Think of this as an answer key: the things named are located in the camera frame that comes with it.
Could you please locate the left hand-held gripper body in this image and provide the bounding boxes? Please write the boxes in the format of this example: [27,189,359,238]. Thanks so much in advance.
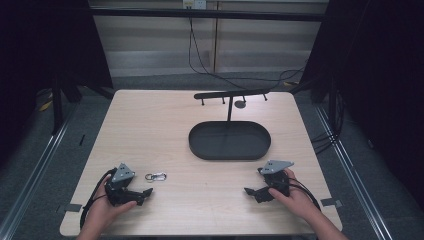
[104,162,144,207]

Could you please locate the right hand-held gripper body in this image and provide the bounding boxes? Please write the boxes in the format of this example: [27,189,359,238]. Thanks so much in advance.
[257,159,296,203]

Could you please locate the silver keychain carabiner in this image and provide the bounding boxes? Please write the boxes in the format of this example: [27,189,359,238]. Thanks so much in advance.
[144,171,168,183]

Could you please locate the black key rack with tray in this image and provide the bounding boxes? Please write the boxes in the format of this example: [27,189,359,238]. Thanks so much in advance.
[187,88,272,162]

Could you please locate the person's right hand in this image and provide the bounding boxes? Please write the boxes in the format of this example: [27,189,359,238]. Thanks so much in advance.
[267,167,318,222]

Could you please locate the person's left hand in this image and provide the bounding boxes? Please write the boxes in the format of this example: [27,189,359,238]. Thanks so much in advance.
[83,174,138,232]

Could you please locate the grey tape strip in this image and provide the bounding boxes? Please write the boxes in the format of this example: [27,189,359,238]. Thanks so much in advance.
[55,202,83,214]
[319,197,344,208]

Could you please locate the black metal stand leg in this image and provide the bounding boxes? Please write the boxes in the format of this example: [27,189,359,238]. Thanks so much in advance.
[50,76,65,136]

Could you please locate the yellow floor tape piece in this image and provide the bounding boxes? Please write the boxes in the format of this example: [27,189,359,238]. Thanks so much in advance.
[37,99,54,113]

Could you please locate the black curtain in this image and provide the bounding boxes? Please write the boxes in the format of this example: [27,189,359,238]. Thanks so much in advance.
[0,0,114,168]
[299,0,424,214]

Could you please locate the right hand-held gripper black cable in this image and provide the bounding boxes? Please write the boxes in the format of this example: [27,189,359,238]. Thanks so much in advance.
[285,177,322,212]

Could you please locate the hand-held gripper black cable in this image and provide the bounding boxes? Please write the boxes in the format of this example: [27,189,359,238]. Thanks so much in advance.
[285,177,322,212]
[79,167,118,230]

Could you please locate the left hand-held gripper black cable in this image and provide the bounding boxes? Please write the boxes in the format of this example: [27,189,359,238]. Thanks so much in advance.
[79,167,118,230]

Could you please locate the bundle of black floor cables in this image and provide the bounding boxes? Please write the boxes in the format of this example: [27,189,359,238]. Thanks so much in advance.
[310,87,346,156]

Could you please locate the metal floor rail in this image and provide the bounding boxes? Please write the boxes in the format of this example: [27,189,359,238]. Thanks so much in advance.
[0,99,81,240]
[314,105,394,240]

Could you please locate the black hanging wall cable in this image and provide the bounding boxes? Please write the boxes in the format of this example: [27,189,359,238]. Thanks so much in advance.
[187,16,307,92]

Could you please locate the black horizontal frame bar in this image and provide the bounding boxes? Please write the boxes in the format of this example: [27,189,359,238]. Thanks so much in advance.
[89,7,328,23]

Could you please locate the white wall socket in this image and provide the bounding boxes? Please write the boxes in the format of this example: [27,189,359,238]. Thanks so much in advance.
[182,0,208,11]

